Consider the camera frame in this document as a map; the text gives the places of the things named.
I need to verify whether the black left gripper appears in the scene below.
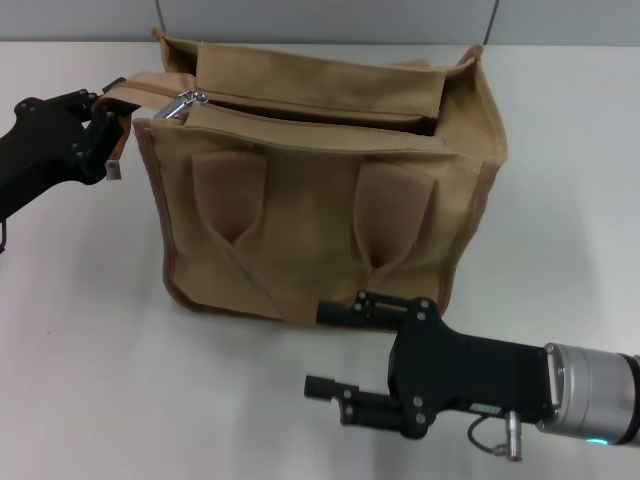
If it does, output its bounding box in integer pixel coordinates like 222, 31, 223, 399
0, 76, 133, 252

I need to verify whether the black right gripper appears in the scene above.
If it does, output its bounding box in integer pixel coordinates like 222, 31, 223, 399
304, 289, 550, 441

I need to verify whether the silver metal zipper pull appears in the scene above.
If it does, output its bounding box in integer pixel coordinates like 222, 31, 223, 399
153, 89, 209, 122

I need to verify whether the khaki canvas food bag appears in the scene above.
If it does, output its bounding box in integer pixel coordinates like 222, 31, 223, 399
93, 26, 509, 335

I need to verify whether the grey right gripper cable plug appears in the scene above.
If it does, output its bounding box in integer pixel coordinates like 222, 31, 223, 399
466, 411, 524, 459

